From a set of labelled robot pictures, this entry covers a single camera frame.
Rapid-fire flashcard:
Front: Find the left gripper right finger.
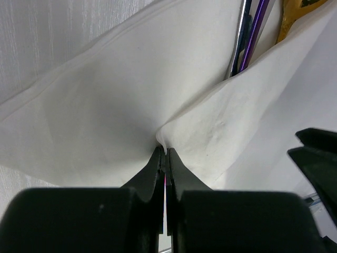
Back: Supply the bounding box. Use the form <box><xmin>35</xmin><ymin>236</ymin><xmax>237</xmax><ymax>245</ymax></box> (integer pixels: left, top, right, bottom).
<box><xmin>166</xmin><ymin>148</ymin><xmax>324</xmax><ymax>252</ymax></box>

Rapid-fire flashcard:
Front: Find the silver table knife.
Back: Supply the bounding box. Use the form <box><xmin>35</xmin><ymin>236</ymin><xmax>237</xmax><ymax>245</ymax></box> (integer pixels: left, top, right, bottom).
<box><xmin>226</xmin><ymin>0</ymin><xmax>252</xmax><ymax>78</ymax></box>

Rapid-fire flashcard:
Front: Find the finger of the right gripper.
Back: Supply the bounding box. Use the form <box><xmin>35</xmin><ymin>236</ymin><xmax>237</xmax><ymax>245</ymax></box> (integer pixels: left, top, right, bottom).
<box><xmin>288</xmin><ymin>128</ymin><xmax>336</xmax><ymax>219</ymax></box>

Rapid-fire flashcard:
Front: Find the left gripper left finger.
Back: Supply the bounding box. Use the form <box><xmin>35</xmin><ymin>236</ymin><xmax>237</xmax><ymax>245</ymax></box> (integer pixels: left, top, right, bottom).
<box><xmin>1</xmin><ymin>147</ymin><xmax>165</xmax><ymax>252</ymax></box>

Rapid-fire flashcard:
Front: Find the white paper napkin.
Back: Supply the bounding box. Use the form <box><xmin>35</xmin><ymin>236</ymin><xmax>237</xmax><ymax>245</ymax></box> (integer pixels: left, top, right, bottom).
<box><xmin>1</xmin><ymin>1</ymin><xmax>336</xmax><ymax>195</ymax></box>

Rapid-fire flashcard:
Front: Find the gold ornate spoon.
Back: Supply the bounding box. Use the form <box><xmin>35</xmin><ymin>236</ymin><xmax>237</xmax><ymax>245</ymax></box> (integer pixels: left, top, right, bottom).
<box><xmin>276</xmin><ymin>0</ymin><xmax>327</xmax><ymax>44</ymax></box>

